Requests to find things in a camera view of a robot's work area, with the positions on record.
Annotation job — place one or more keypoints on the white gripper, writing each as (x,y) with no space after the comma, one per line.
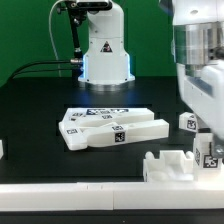
(205,96)

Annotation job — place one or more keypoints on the white chair seat part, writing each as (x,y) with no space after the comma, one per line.
(171,165)

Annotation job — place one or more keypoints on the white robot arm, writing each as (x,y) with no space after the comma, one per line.
(197,47)

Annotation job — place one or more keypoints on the white chair back panel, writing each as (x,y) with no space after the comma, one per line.
(78,112)

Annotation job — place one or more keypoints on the white long chair side rear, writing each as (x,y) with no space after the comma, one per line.
(120,118)

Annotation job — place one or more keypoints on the white long chair side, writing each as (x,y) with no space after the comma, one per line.
(120,118)
(112,134)

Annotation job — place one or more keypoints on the white long chair side front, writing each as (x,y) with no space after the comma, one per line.
(112,134)

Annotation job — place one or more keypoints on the white part at left edge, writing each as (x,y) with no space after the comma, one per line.
(1,149)

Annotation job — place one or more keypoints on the black camera stand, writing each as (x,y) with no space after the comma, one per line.
(77,12)

